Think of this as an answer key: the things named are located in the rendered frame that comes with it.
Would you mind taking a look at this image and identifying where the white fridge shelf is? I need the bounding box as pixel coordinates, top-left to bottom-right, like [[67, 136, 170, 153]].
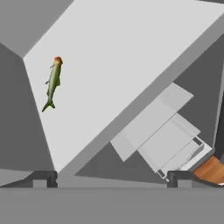
[[22, 0, 224, 177], [109, 82, 195, 163]]

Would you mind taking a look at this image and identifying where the green fish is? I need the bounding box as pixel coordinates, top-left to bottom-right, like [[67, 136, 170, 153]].
[[41, 56, 64, 113]]

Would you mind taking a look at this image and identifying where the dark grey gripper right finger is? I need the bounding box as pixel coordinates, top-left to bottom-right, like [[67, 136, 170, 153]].
[[166, 170, 224, 189]]

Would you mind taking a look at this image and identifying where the white fridge drawer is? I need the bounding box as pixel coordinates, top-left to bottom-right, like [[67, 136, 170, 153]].
[[136, 113, 214, 182]]

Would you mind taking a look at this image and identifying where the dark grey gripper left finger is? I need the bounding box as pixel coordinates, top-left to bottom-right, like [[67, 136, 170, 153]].
[[0, 170, 59, 189]]

